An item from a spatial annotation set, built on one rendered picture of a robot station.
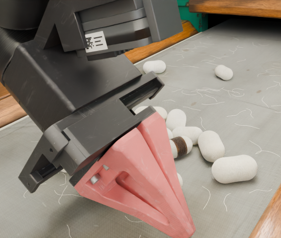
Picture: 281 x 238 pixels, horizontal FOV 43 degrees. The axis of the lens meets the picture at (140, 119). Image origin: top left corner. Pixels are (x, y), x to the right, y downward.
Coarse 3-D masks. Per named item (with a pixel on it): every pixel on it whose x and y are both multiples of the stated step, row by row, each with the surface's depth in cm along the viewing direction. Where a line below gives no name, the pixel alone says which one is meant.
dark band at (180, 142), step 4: (180, 136) 34; (172, 140) 33; (176, 140) 33; (180, 140) 33; (176, 144) 33; (180, 144) 33; (184, 144) 33; (180, 148) 33; (184, 148) 33; (180, 152) 33; (184, 152) 33; (180, 156) 34
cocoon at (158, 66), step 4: (156, 60) 54; (160, 60) 54; (144, 64) 54; (148, 64) 53; (152, 64) 53; (156, 64) 54; (160, 64) 54; (164, 64) 54; (144, 68) 54; (148, 68) 53; (152, 68) 53; (156, 68) 54; (160, 68) 54; (164, 68) 54; (148, 72) 54; (156, 72) 54; (160, 72) 54
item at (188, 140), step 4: (184, 136) 34; (184, 140) 33; (188, 140) 33; (172, 144) 33; (188, 144) 33; (192, 144) 34; (172, 148) 33; (176, 148) 33; (188, 148) 33; (172, 152) 33; (176, 152) 33; (188, 152) 34; (176, 156) 33
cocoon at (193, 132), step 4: (176, 128) 35; (180, 128) 35; (184, 128) 35; (188, 128) 35; (192, 128) 35; (196, 128) 35; (172, 132) 36; (176, 132) 35; (180, 132) 35; (184, 132) 35; (188, 132) 35; (192, 132) 35; (196, 132) 35; (200, 132) 35; (176, 136) 35; (188, 136) 35; (192, 136) 35; (196, 136) 35; (192, 140) 35; (196, 140) 35
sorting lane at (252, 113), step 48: (192, 48) 66; (240, 48) 64; (192, 96) 46; (240, 96) 46; (0, 144) 38; (240, 144) 35; (0, 192) 31; (48, 192) 30; (192, 192) 29; (240, 192) 29
